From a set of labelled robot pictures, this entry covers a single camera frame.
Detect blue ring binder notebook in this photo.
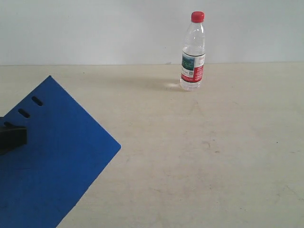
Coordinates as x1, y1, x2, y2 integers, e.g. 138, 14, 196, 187
0, 76, 121, 228

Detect clear plastic water bottle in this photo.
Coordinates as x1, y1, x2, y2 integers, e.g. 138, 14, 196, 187
180, 11, 206, 91

